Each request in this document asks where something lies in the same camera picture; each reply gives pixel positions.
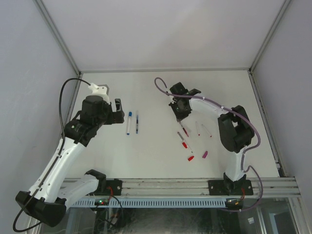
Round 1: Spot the white fineliner pen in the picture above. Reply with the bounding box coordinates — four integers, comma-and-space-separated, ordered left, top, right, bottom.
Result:
195, 121, 200, 136
201, 124, 212, 137

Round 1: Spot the blue gel pen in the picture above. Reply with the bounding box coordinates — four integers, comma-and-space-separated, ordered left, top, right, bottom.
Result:
136, 111, 139, 134

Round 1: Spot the blue white marker pen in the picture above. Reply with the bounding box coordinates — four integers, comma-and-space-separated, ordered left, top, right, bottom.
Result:
126, 112, 133, 136

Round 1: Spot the blue cable duct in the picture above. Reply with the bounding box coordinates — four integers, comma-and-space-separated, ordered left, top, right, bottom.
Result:
72, 197, 226, 208

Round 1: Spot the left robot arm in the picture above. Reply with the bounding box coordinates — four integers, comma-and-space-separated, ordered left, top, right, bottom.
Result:
15, 95, 125, 227

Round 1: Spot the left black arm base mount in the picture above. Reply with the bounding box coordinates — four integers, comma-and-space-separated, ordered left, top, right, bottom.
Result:
104, 179, 123, 196

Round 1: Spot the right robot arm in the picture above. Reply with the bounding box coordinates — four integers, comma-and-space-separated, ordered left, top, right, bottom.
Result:
166, 82, 254, 195

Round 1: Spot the black camera cable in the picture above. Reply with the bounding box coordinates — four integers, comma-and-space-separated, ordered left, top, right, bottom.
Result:
12, 78, 91, 232

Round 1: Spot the thin white red-tip pen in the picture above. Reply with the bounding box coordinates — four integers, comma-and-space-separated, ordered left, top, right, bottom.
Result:
177, 132, 193, 153

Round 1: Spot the red gel pen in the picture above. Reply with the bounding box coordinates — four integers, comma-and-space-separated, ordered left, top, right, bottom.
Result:
178, 122, 189, 137

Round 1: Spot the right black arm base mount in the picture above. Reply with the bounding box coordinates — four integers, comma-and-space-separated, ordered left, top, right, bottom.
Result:
208, 180, 254, 196

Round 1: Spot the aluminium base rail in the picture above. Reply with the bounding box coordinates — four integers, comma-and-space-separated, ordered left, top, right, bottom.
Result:
56, 177, 302, 197

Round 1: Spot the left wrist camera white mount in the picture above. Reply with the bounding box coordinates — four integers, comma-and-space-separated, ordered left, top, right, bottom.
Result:
88, 83, 110, 103

